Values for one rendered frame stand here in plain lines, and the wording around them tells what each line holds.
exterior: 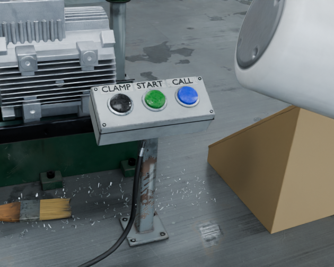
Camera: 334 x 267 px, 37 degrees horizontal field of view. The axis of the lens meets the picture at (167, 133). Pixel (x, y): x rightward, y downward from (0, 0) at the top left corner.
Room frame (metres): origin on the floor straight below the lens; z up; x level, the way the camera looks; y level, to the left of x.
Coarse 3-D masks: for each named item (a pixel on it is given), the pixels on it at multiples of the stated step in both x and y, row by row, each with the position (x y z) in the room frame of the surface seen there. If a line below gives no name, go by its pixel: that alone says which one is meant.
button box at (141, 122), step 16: (160, 80) 0.65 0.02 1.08; (176, 80) 0.66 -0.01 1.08; (192, 80) 0.66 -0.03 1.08; (96, 96) 0.60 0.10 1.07; (128, 96) 0.61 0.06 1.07; (144, 96) 0.62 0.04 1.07; (176, 96) 0.63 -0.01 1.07; (208, 96) 0.64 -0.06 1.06; (96, 112) 0.58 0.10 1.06; (112, 112) 0.58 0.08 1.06; (128, 112) 0.59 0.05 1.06; (144, 112) 0.59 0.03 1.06; (160, 112) 0.60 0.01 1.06; (176, 112) 0.61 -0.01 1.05; (192, 112) 0.61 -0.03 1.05; (208, 112) 0.62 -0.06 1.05; (96, 128) 0.58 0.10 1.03; (112, 128) 0.56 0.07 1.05; (128, 128) 0.57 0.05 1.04; (144, 128) 0.58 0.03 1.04; (160, 128) 0.60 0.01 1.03; (176, 128) 0.61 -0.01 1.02; (192, 128) 0.62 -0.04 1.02
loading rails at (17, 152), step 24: (0, 120) 0.82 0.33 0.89; (48, 120) 0.76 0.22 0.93; (72, 120) 0.77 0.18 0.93; (0, 144) 0.72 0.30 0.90; (24, 144) 0.74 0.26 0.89; (48, 144) 0.75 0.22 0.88; (72, 144) 0.77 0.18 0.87; (96, 144) 0.79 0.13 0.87; (120, 144) 0.81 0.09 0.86; (0, 168) 0.72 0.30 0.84; (24, 168) 0.74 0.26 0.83; (48, 168) 0.75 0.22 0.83; (72, 168) 0.77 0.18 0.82; (96, 168) 0.79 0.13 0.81
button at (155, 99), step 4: (148, 92) 0.62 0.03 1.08; (152, 92) 0.62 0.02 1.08; (156, 92) 0.62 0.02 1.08; (160, 92) 0.62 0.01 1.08; (148, 96) 0.61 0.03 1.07; (152, 96) 0.61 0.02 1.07; (156, 96) 0.61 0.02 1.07; (160, 96) 0.62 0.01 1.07; (164, 96) 0.62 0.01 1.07; (148, 100) 0.61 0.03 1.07; (152, 100) 0.61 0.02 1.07; (156, 100) 0.61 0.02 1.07; (160, 100) 0.61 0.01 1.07; (164, 100) 0.61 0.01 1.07; (148, 104) 0.60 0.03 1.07; (152, 104) 0.60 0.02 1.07; (156, 104) 0.60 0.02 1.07; (160, 104) 0.61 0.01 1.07; (156, 108) 0.60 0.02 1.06
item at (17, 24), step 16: (0, 0) 0.84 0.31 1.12; (16, 0) 0.80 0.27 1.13; (32, 0) 0.82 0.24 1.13; (48, 0) 0.78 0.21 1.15; (0, 16) 0.75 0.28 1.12; (16, 16) 0.76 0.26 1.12; (32, 16) 0.77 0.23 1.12; (48, 16) 0.78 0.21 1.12; (64, 16) 0.79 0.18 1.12; (0, 32) 0.75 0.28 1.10; (16, 32) 0.76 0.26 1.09; (32, 32) 0.77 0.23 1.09; (48, 32) 0.78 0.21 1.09; (64, 32) 0.79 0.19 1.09
